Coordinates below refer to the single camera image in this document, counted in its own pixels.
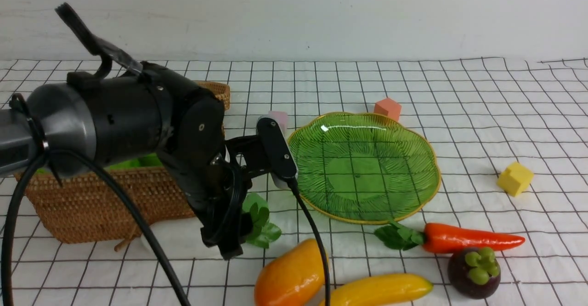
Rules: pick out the pink foam cube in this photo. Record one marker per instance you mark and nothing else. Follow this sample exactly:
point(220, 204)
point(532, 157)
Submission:
point(282, 120)

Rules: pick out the orange foam cube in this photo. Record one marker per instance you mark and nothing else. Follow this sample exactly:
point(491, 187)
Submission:
point(388, 107)

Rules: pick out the woven rattan basket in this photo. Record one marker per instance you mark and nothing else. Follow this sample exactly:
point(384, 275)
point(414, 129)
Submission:
point(84, 209)

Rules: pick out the white toy radish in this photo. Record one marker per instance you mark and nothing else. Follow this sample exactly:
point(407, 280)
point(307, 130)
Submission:
point(181, 238)

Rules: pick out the woven rattan basket lid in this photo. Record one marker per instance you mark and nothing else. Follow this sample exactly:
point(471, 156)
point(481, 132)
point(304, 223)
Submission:
point(220, 90)

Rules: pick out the yellow toy banana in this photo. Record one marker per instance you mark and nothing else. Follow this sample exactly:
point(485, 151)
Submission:
point(381, 290)

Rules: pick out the purple toy mangosteen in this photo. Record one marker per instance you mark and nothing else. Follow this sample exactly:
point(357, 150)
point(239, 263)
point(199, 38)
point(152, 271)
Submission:
point(474, 272)

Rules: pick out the green glass leaf plate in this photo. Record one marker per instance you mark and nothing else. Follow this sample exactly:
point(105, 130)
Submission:
point(364, 168)

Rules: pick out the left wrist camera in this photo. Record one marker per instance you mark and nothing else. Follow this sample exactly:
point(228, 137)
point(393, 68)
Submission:
point(266, 152)

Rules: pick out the orange toy mango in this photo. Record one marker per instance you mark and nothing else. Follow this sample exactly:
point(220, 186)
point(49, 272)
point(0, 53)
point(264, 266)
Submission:
point(295, 277)

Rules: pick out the yellow foam cube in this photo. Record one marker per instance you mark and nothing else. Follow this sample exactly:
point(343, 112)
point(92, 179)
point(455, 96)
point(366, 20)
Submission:
point(515, 179)

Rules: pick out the orange toy carrot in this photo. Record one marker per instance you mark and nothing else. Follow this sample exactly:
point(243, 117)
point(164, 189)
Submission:
point(444, 239)

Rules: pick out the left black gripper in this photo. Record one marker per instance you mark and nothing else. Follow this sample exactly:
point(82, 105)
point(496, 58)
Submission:
point(195, 157)

